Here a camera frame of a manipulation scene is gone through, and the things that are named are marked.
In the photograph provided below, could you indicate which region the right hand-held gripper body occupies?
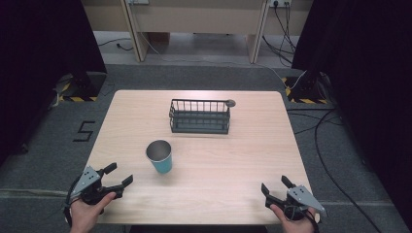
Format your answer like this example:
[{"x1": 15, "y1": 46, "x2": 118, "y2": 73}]
[{"x1": 265, "y1": 184, "x2": 326, "y2": 223}]

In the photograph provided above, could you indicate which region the thin black floor cable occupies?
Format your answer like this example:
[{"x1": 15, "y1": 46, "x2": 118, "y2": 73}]
[{"x1": 286, "y1": 107, "x2": 345, "y2": 136}]

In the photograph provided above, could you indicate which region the teal paper cup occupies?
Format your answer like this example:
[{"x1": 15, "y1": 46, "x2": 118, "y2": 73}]
[{"x1": 145, "y1": 139, "x2": 174, "y2": 175}]

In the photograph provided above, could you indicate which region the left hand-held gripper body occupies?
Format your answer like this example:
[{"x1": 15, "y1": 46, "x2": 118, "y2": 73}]
[{"x1": 69, "y1": 165, "x2": 124, "y2": 206}]

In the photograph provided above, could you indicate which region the person's right hand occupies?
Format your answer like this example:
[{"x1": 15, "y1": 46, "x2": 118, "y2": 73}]
[{"x1": 269, "y1": 203, "x2": 322, "y2": 233}]

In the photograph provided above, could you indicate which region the beige wooden desk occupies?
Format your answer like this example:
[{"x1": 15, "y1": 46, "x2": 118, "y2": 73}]
[{"x1": 81, "y1": 0, "x2": 315, "y2": 65}]

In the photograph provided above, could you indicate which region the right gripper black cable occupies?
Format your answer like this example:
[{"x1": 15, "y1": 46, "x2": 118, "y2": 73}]
[{"x1": 284, "y1": 204, "x2": 321, "y2": 233}]

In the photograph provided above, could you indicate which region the long black floor cable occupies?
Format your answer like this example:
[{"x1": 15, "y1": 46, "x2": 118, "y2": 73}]
[{"x1": 313, "y1": 109, "x2": 385, "y2": 233}]

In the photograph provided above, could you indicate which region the person's left hand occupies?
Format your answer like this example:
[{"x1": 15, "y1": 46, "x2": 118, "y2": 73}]
[{"x1": 69, "y1": 191, "x2": 118, "y2": 233}]

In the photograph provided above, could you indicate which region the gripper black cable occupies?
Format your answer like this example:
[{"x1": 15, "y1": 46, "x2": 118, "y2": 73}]
[
  {"x1": 62, "y1": 176, "x2": 84, "y2": 228},
  {"x1": 284, "y1": 204, "x2": 321, "y2": 233}
]

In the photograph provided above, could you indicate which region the stand base with striped tape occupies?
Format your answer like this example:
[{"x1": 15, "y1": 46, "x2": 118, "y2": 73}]
[
  {"x1": 281, "y1": 75, "x2": 330, "y2": 106},
  {"x1": 52, "y1": 71, "x2": 108, "y2": 103}
]

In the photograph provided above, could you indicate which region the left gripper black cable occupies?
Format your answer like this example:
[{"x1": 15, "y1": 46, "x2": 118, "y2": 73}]
[{"x1": 62, "y1": 176, "x2": 84, "y2": 228}]

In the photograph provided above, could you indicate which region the short black floor cable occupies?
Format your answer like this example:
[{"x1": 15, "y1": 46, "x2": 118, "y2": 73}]
[{"x1": 97, "y1": 37, "x2": 134, "y2": 52}]

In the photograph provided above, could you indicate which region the black wire basket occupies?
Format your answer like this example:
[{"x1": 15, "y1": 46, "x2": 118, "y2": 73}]
[{"x1": 168, "y1": 98, "x2": 232, "y2": 136}]

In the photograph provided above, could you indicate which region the bundle of black hanging cables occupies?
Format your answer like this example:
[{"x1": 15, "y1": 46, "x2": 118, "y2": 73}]
[{"x1": 261, "y1": 0, "x2": 298, "y2": 66}]

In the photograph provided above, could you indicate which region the black tape floor mark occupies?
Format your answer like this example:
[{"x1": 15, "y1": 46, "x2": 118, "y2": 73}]
[{"x1": 72, "y1": 120, "x2": 97, "y2": 143}]

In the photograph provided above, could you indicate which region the black curtain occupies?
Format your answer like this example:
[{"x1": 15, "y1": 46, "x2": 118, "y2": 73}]
[
  {"x1": 291, "y1": 0, "x2": 412, "y2": 224},
  {"x1": 0, "y1": 0, "x2": 108, "y2": 167}
]

